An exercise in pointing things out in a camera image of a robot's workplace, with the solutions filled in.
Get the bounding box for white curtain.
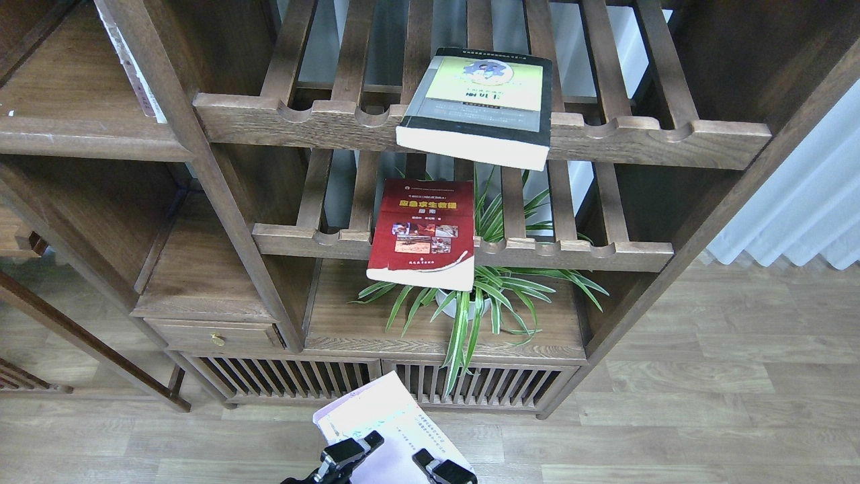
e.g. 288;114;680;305
705;83;859;270

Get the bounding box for white plant pot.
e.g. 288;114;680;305
436;288;493;320

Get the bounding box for upright books on left shelf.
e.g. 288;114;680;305
95;1;168;125

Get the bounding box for yellow and black book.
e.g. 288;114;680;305
396;47;553;171

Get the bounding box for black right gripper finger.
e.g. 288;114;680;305
412;448;478;484

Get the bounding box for white and purple book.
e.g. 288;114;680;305
312;371;474;483

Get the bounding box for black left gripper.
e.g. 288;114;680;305
282;431;384;484

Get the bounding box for green spider plant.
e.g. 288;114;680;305
355;181;605;393

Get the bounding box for dark wooden bookshelf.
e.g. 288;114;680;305
2;1;858;419

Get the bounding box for red cover book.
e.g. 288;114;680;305
366;178;475;292

